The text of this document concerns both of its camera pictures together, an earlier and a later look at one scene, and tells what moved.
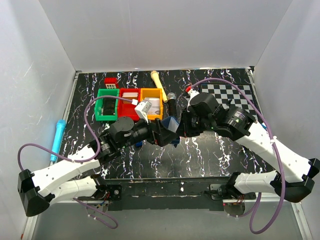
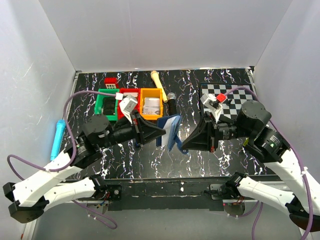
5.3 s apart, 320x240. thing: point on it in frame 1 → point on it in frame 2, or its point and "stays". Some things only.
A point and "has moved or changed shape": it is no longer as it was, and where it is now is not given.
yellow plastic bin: x=153 y=93 stays
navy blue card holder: x=172 y=123 has moved or changed shape
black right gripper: x=185 y=125 → x=212 y=135
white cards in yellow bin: x=155 y=108 stays
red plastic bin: x=126 y=109 stays
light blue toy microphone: x=59 y=132 stays
